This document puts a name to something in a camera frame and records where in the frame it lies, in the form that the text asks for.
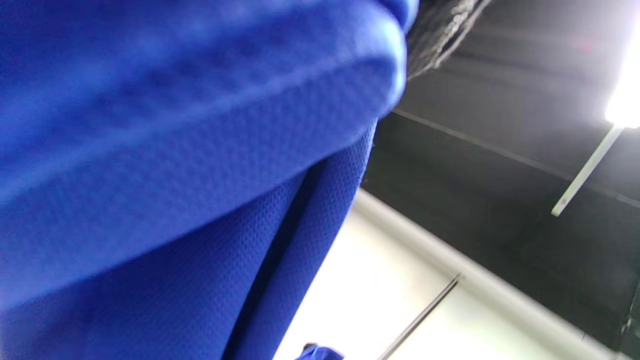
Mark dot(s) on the person's left hand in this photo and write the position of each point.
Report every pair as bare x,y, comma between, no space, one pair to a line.
435,30

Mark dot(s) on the blue t-shirt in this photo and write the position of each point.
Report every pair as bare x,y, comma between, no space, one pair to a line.
175,175

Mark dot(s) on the ceiling light bar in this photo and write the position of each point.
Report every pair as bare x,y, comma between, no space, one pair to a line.
625,95

